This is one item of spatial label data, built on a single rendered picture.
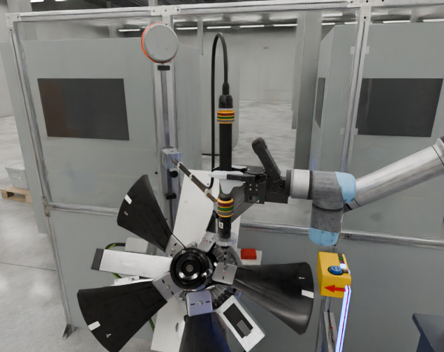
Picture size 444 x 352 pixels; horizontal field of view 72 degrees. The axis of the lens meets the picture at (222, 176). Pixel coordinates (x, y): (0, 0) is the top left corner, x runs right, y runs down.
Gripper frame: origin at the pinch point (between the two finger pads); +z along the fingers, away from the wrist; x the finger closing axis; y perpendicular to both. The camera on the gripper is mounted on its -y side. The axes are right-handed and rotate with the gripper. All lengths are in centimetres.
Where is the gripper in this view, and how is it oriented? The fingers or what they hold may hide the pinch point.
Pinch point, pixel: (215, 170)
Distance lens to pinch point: 82.2
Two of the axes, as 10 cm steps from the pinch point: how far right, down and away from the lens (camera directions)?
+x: 2.1, -3.1, 9.3
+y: -0.1, 9.5, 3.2
